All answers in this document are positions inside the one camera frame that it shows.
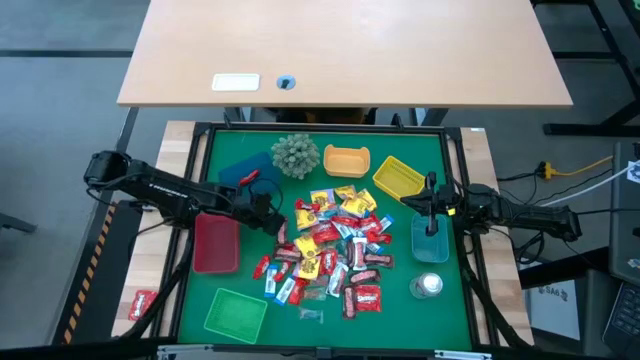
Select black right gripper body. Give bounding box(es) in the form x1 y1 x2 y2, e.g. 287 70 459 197
423 171 469 237

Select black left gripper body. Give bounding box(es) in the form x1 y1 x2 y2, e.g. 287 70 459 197
230 185 281 232

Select white PayDay candy bar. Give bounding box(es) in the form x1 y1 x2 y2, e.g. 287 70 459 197
325 261 350 299
351 236 369 272

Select yellow plastic mesh basket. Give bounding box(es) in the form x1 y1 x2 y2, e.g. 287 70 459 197
371 154 427 202

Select dark blue plastic bin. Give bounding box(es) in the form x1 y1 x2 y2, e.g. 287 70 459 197
217 150 285 194

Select teal plastic bin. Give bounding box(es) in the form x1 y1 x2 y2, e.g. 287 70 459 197
410 211 451 265

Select red plastic bin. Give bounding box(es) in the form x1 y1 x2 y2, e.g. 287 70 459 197
192 211 242 275

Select green artificial potted plant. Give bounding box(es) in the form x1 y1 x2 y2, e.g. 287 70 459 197
270 132 322 181

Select orange plastic bin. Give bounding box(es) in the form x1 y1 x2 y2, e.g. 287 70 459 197
322 143 372 180

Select silver metal can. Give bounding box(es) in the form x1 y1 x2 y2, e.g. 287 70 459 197
408 271 445 301

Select green plastic mesh basket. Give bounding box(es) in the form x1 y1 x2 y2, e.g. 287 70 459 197
203 287 269 346

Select white rectangular desk plate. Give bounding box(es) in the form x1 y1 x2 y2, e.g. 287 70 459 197
211 72 262 93

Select light wood desk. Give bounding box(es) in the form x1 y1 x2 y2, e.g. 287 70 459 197
116 0 574 110

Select black hazard-striped floor base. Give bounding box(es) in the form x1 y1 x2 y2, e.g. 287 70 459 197
51 200 146 346

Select grey equipment cabinet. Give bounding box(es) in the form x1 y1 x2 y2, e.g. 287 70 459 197
608 141 640 287

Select black keyboard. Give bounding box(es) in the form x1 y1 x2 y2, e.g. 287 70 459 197
601 281 640 357

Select black furniture leg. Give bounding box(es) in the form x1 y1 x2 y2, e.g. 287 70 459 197
0 212 39 235

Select black metal table frame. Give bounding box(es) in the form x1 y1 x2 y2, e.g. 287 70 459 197
149 119 501 354

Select yellow power cable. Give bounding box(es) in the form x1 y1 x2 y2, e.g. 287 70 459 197
538 155 614 181

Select white floor cable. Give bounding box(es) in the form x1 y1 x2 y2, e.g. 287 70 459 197
539 164 632 208

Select black desk leg frame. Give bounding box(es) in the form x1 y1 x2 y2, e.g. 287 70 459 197
529 0 640 137

